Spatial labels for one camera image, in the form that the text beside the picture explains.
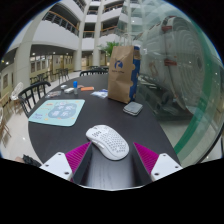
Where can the flat orange packet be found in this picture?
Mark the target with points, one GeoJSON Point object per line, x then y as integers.
{"type": "Point", "coordinates": [87, 88]}

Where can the clear bag of snacks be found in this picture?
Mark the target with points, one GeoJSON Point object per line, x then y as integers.
{"type": "Point", "coordinates": [53, 94]}

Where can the small blue-capped bottle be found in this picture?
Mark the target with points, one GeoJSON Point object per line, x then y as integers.
{"type": "Point", "coordinates": [75, 87]}

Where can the brown paper bag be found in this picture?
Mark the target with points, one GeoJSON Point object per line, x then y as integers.
{"type": "Point", "coordinates": [120, 75]}

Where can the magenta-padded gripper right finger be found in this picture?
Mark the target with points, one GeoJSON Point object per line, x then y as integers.
{"type": "Point", "coordinates": [166, 165]}

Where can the group of dark chairs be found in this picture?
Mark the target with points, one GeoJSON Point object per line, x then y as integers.
{"type": "Point", "coordinates": [61, 74]}

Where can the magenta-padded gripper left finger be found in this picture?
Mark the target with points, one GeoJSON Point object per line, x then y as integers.
{"type": "Point", "coordinates": [56, 165]}

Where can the green potted plant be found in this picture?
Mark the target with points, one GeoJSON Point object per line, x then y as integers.
{"type": "Point", "coordinates": [109, 49]}

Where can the white perforated computer mouse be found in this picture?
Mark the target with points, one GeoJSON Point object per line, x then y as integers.
{"type": "Point", "coordinates": [108, 142]}

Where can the white lattice chair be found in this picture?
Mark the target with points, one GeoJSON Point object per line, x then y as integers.
{"type": "Point", "coordinates": [16, 91]}

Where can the light wooden chair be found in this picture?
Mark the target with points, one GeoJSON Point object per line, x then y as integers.
{"type": "Point", "coordinates": [4, 106]}

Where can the black spindle-back chair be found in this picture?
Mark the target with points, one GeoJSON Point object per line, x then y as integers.
{"type": "Point", "coordinates": [26, 96]}
{"type": "Point", "coordinates": [93, 71]}

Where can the flat grey rectangular device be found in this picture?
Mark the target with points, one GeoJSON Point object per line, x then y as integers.
{"type": "Point", "coordinates": [133, 108]}

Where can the clear blue-printed plastic packet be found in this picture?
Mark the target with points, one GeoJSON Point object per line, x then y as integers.
{"type": "Point", "coordinates": [99, 94]}

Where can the light teal printed mouse pad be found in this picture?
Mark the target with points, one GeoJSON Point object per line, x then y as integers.
{"type": "Point", "coordinates": [58, 112]}

